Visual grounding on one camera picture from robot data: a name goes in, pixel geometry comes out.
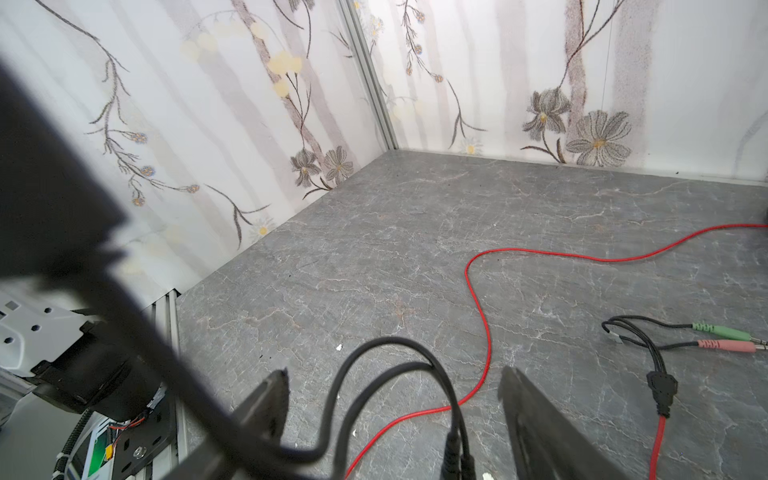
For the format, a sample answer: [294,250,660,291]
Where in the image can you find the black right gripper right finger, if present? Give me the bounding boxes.
[497,366,627,480]

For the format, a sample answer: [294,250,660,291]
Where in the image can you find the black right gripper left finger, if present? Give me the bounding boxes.
[166,369,290,480]

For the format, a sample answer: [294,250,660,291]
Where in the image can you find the black headphone cable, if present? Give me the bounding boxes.
[83,263,478,480]

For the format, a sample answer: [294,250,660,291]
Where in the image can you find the red headphone cable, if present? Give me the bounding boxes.
[344,223,768,480]

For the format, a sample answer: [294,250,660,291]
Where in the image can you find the black headphones with blue band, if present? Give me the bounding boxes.
[1,67,125,285]

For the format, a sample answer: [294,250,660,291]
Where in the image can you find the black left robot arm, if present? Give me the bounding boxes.
[1,289,161,421]

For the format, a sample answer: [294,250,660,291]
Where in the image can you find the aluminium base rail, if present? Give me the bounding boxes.
[135,289,190,479]

